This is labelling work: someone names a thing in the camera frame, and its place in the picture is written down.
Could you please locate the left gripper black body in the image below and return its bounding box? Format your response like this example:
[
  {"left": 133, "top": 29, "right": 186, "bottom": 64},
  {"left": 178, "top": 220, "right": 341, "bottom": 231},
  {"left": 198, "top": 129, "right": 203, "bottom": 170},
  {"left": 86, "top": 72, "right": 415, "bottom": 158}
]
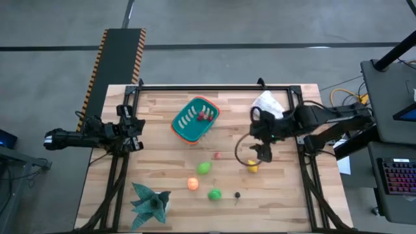
[{"left": 116, "top": 104, "right": 135, "bottom": 153}]

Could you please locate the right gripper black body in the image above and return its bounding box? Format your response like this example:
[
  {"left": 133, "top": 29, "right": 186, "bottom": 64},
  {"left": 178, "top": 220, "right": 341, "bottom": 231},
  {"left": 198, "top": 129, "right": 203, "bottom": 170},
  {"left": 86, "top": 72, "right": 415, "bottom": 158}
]
[{"left": 249, "top": 109, "right": 285, "bottom": 144}]

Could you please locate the yellow-green toy pear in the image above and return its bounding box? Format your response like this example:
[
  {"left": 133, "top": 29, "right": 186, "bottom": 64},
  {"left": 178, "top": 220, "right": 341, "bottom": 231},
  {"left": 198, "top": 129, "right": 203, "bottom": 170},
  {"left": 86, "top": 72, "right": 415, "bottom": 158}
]
[{"left": 196, "top": 161, "right": 213, "bottom": 176}]

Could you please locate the bright green toy fruit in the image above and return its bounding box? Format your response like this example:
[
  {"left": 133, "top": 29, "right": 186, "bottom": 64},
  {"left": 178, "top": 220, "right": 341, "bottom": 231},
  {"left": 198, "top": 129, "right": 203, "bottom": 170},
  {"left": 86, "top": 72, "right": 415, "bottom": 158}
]
[{"left": 207, "top": 188, "right": 223, "bottom": 202}]

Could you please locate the orange toy fruit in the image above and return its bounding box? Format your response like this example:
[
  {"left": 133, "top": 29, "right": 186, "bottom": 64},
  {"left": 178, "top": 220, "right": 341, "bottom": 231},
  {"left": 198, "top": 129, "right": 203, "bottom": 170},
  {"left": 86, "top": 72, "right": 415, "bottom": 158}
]
[{"left": 187, "top": 177, "right": 200, "bottom": 192}]

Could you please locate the white crumpled cloth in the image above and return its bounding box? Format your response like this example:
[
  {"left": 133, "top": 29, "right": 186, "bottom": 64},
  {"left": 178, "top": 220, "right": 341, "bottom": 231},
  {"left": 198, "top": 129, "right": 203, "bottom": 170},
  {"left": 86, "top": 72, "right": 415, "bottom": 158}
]
[{"left": 252, "top": 90, "right": 285, "bottom": 120}]

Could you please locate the teal basket with orange rim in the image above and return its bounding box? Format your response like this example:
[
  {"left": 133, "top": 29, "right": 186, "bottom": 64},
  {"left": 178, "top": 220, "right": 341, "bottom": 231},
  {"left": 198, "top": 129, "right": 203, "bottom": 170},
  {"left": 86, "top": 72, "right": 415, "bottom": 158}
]
[{"left": 170, "top": 96, "right": 222, "bottom": 146}]

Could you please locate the green folded cloth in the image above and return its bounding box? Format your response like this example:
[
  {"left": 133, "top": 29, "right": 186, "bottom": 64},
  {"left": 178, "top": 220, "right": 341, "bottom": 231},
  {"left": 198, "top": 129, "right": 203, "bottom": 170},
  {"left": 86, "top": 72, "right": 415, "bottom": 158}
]
[{"left": 129, "top": 182, "right": 172, "bottom": 231}]

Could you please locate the white plant pot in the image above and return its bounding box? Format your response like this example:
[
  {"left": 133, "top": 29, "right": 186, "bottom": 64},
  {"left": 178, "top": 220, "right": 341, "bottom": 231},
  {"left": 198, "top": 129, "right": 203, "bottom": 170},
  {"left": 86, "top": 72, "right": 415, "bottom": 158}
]
[{"left": 157, "top": 191, "right": 172, "bottom": 214}]

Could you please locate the black ramp with hazard stripes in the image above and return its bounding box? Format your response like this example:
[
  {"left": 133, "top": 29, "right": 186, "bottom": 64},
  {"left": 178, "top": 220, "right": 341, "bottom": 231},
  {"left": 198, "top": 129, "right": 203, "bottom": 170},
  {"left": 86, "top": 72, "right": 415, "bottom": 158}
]
[{"left": 76, "top": 28, "right": 146, "bottom": 134}]

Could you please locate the white paper sheet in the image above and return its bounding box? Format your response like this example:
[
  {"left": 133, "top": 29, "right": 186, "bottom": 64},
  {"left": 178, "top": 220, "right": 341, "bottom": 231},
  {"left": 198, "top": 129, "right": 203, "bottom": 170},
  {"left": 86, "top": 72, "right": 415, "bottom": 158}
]
[{"left": 334, "top": 138, "right": 352, "bottom": 176}]

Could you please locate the grey metal cart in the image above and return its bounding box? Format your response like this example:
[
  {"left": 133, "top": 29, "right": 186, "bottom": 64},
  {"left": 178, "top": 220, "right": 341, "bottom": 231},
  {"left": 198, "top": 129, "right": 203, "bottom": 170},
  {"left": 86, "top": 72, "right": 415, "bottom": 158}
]
[{"left": 0, "top": 146, "right": 53, "bottom": 234}]

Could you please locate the black device with blue light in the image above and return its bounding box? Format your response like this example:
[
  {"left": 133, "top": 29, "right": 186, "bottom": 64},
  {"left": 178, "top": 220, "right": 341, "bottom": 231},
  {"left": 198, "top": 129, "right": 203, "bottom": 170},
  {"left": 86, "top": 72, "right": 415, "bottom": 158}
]
[{"left": 0, "top": 129, "right": 18, "bottom": 150}]

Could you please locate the grey desk with pole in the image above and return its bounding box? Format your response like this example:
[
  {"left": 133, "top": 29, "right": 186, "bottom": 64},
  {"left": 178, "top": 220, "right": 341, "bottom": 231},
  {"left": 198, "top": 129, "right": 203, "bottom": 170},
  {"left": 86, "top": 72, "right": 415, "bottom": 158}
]
[{"left": 359, "top": 59, "right": 416, "bottom": 146}]

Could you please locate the backlit keyboard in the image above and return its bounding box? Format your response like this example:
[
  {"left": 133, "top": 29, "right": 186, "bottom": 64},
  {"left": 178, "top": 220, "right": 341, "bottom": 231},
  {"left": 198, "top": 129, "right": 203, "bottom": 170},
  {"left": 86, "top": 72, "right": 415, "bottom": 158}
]
[{"left": 376, "top": 157, "right": 416, "bottom": 196}]

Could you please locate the grey keyboard desk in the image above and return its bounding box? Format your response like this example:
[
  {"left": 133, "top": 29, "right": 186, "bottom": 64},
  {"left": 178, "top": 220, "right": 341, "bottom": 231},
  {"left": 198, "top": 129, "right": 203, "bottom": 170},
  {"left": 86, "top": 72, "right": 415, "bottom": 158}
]
[{"left": 367, "top": 142, "right": 416, "bottom": 226}]

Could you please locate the tablet with blue screen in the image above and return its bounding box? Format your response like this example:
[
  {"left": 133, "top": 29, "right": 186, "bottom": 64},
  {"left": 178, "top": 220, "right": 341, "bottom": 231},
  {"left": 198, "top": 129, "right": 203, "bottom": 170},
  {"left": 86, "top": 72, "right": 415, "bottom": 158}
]
[{"left": 392, "top": 103, "right": 416, "bottom": 123}]

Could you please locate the black pole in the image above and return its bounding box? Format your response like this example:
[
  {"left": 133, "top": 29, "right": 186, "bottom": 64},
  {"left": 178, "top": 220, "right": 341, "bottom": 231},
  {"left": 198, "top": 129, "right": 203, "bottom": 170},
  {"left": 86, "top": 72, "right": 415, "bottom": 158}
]
[{"left": 372, "top": 31, "right": 416, "bottom": 72}]

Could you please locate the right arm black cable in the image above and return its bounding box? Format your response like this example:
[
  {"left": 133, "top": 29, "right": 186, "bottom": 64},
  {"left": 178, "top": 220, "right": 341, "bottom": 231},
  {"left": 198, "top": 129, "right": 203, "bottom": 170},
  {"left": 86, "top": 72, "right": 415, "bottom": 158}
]
[{"left": 234, "top": 105, "right": 264, "bottom": 168}]

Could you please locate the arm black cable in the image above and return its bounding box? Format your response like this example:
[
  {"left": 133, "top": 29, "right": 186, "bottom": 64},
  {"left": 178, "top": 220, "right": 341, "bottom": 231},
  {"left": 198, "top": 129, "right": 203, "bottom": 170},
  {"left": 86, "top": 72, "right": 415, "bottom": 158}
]
[
  {"left": 234, "top": 105, "right": 264, "bottom": 168},
  {"left": 75, "top": 110, "right": 102, "bottom": 126}
]

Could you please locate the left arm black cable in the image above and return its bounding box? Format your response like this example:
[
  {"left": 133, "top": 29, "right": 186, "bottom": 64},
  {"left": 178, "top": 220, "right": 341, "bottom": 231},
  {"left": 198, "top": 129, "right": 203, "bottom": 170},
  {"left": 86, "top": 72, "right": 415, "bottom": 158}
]
[{"left": 75, "top": 110, "right": 102, "bottom": 126}]

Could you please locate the black aluminium table frame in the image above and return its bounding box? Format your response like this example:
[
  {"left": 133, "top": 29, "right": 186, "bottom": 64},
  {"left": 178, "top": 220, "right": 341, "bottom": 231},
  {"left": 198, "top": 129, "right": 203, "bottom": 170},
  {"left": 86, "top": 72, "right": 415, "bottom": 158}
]
[{"left": 73, "top": 77, "right": 355, "bottom": 234}]

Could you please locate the yellow cable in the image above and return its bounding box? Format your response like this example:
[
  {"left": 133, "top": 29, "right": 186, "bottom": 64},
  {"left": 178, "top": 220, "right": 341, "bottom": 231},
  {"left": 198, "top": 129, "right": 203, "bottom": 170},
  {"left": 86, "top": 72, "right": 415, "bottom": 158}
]
[{"left": 330, "top": 88, "right": 370, "bottom": 107}]

